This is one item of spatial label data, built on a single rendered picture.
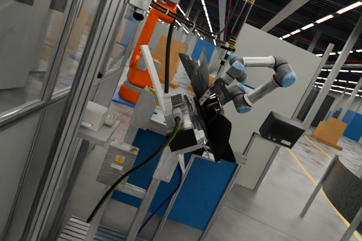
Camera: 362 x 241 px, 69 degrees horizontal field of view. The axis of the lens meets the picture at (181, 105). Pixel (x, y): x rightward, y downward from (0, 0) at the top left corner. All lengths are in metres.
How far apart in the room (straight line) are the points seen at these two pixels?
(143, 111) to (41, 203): 0.63
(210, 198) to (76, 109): 1.42
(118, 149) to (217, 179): 1.03
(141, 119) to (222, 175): 0.99
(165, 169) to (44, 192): 0.59
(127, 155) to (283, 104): 2.66
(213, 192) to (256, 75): 1.79
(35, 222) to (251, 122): 2.80
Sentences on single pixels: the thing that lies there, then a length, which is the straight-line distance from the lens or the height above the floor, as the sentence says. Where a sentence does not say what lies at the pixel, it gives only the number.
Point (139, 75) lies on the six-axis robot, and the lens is 5.30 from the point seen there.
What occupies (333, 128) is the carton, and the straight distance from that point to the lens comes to 13.94.
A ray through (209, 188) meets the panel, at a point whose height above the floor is 0.50.
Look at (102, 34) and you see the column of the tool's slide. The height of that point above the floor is 1.35.
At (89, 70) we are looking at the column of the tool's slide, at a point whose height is 1.19.
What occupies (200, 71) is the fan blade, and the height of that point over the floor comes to 1.35.
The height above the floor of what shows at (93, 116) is 0.94.
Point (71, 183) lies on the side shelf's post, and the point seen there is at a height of 0.47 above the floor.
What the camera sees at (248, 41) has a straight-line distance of 3.44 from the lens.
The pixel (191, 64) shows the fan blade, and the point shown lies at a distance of 1.59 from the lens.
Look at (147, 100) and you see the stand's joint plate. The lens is 1.37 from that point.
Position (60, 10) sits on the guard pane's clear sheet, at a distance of 1.08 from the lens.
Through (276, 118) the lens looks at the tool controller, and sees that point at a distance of 2.03.
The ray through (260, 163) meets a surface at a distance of 3.86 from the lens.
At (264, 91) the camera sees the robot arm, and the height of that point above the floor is 1.37.
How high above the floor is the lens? 1.42
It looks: 11 degrees down
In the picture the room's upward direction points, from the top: 23 degrees clockwise
